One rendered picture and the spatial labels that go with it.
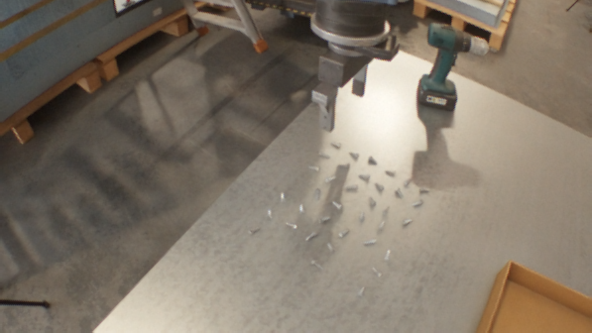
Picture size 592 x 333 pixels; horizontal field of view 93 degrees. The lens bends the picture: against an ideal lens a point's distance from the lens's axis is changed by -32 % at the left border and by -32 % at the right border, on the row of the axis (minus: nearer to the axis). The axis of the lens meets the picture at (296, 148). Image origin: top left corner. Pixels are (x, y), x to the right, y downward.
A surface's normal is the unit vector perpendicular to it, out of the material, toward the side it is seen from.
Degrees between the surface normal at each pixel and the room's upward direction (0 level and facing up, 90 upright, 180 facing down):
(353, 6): 90
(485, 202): 0
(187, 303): 0
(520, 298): 0
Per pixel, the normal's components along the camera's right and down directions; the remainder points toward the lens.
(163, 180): 0.01, -0.71
